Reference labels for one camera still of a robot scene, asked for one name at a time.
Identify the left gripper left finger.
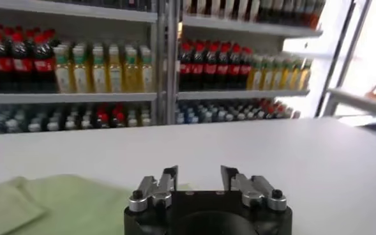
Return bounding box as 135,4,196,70
128,165,179,213

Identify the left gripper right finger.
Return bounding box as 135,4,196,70
220,165,288,213

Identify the green polo shirt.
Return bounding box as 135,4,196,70
0,174,193,235

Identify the grey metal shelf unit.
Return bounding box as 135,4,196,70
0,0,169,135
167,0,327,125

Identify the yellow tea bottle white cap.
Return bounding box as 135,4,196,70
123,46,140,93
53,46,73,93
139,47,156,93
259,56,273,91
299,59,313,91
270,56,283,91
248,54,261,91
90,46,108,93
71,46,91,93
280,57,292,91
107,46,124,93
289,58,302,91

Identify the white grey-framed side table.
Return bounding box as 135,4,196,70
321,87,376,118

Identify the green cap dark tea bottle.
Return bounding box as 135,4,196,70
248,0,260,23
210,0,222,19
236,0,248,22
223,0,235,20

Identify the dark bottle beige label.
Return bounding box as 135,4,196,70
270,0,283,25
259,0,272,24

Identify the black window frame pole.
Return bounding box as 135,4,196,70
314,0,357,118

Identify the grey window frame pole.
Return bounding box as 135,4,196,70
322,0,374,116

